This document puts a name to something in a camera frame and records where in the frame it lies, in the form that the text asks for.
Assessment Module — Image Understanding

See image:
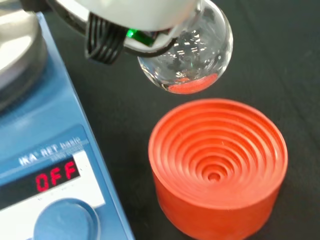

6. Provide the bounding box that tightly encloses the heater with blue base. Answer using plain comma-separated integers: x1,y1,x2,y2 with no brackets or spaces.
0,0,136,240

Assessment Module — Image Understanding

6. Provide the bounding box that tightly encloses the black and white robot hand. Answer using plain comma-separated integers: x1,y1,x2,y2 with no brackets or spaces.
19,0,203,66

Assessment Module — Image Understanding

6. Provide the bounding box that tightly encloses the orange ribbed flask stand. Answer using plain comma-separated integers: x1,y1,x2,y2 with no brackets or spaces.
147,98,289,240

